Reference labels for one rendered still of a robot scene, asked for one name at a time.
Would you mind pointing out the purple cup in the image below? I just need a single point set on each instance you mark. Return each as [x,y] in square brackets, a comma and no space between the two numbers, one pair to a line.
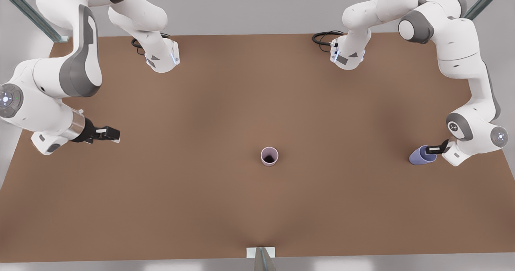
[420,156]

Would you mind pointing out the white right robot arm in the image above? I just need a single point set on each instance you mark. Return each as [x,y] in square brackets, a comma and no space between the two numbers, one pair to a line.
[48,82]

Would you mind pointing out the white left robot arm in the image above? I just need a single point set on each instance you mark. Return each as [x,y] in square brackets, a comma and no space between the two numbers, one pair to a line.
[462,42]

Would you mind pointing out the pink cup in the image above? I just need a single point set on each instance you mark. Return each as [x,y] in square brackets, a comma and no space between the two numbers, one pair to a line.
[269,156]

